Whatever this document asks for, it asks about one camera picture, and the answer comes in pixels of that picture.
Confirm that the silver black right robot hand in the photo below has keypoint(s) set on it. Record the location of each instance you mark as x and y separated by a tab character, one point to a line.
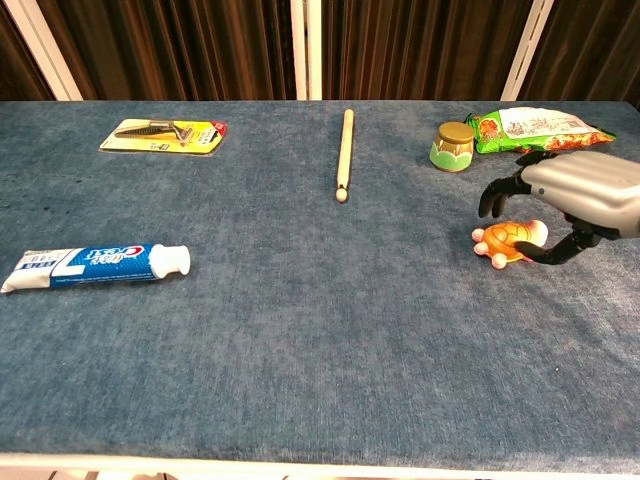
585	187

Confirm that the orange toy turtle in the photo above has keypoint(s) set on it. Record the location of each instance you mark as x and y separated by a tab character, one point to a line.
505	240

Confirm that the green snack bag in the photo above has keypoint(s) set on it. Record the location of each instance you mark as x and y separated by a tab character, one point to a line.
535	131

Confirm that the green jar with gold lid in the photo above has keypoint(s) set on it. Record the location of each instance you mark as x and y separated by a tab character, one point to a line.
452	147

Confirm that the wooden drumstick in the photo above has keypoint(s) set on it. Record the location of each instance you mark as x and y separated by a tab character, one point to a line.
345	155

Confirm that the blue table cloth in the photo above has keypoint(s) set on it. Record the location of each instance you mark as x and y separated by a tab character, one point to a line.
320	325

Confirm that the razor in yellow blister pack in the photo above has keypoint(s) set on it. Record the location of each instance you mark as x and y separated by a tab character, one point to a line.
165	135

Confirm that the dark brown curtain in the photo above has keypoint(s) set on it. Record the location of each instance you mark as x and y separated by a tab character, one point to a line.
185	47

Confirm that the blue white toothpaste tube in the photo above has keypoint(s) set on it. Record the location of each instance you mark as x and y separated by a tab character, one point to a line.
100	267

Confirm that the white frame post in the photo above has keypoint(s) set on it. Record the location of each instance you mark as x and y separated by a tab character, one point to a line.
42	47
306	50
526	50

